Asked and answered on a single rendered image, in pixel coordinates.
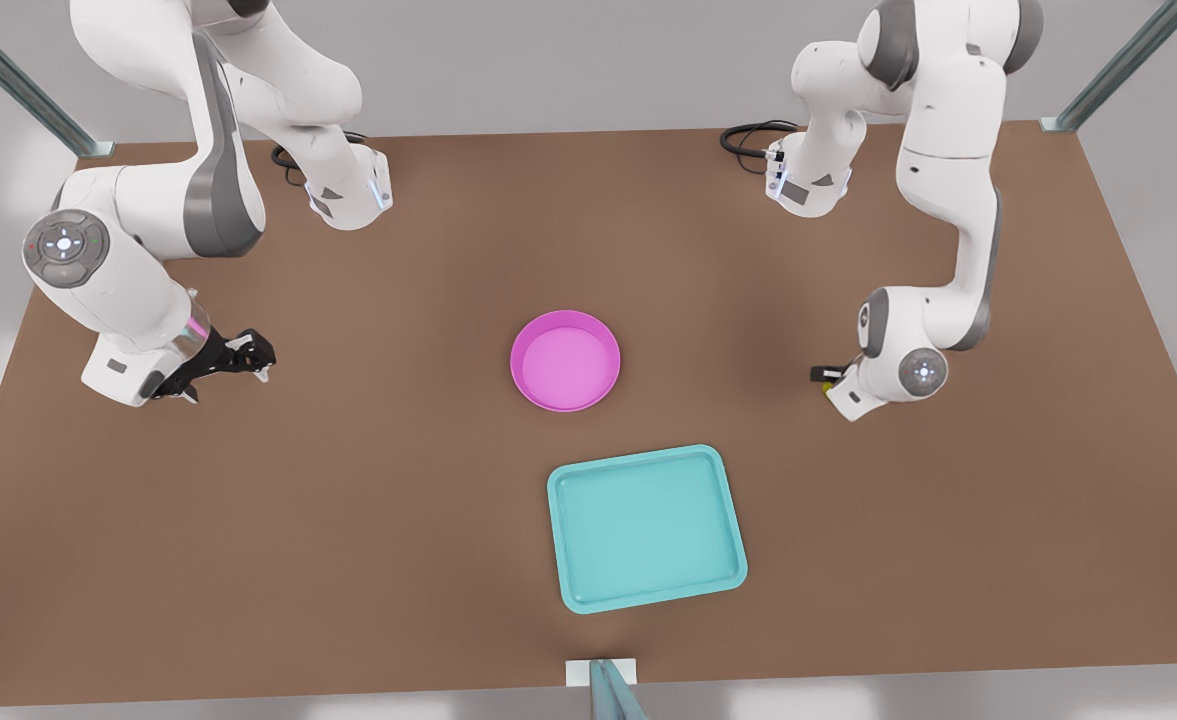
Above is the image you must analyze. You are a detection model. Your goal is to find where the pink round plate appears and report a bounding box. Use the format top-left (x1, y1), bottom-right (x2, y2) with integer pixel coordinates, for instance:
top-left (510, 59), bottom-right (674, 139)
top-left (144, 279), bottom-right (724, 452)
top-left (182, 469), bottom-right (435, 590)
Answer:
top-left (509, 309), bottom-right (622, 414)

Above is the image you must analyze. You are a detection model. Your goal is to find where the teal rectangular tray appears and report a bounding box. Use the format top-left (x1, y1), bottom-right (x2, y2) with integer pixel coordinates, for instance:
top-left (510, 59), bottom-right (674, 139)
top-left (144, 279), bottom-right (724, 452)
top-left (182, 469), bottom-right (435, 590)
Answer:
top-left (546, 444), bottom-right (750, 615)

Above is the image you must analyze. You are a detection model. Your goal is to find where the black cable loop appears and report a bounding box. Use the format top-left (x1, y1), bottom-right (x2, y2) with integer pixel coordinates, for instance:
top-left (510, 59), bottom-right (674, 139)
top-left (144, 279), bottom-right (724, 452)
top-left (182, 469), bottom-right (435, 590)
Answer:
top-left (719, 120), bottom-right (801, 177)
top-left (270, 131), bottom-right (370, 188)

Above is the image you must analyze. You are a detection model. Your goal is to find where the silver frame post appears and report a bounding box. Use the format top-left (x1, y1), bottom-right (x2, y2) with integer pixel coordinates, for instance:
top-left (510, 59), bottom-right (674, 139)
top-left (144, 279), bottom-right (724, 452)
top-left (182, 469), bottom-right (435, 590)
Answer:
top-left (0, 0), bottom-right (115, 160)
top-left (565, 657), bottom-right (650, 720)
top-left (1039, 0), bottom-right (1177, 135)

